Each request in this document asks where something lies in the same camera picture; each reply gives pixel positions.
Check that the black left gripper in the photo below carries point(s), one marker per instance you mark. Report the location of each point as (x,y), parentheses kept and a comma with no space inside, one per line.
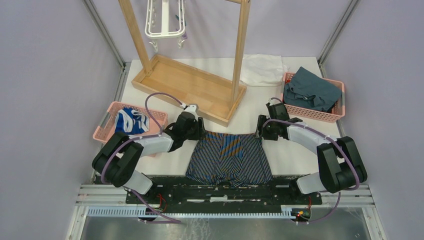
(201,133)

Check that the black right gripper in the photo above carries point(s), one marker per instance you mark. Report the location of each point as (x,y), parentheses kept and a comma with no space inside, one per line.
(266,136)

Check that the navy striped boxer underwear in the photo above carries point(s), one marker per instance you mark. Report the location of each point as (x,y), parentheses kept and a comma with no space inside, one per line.
(236,159)

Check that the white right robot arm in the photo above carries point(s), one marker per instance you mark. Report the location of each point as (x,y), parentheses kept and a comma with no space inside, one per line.
(340,165)

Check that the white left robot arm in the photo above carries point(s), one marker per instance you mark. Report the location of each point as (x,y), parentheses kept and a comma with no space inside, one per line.
(116,162)

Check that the teal grey underwear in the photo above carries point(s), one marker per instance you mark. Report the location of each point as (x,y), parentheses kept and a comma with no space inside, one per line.
(307,90)

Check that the wooden hanger rack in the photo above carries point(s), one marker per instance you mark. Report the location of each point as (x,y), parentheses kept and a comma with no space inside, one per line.
(217,97)

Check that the blue white underwear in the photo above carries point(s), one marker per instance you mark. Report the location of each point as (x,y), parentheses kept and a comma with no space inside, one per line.
(131,121)

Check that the white plastic clip hanger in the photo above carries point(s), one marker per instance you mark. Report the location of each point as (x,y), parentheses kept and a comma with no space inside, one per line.
(171,26)

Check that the white folded cloth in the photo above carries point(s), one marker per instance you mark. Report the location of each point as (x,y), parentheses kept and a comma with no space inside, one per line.
(262,70)

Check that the pink basket right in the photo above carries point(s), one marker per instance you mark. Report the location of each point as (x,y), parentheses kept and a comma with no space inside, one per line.
(335,114)

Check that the pink basket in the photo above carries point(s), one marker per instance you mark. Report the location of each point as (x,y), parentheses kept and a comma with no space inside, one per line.
(153,141)
(335,114)

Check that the pink basket left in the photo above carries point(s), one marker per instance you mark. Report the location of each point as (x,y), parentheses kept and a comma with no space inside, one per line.
(153,141)

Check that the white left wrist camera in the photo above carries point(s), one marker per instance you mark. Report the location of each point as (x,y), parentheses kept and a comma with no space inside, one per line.
(191,108)

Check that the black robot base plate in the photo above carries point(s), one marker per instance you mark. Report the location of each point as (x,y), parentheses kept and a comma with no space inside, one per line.
(177,194)

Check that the white slotted cable duct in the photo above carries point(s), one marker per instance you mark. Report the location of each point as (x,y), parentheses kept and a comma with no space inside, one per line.
(144,212)

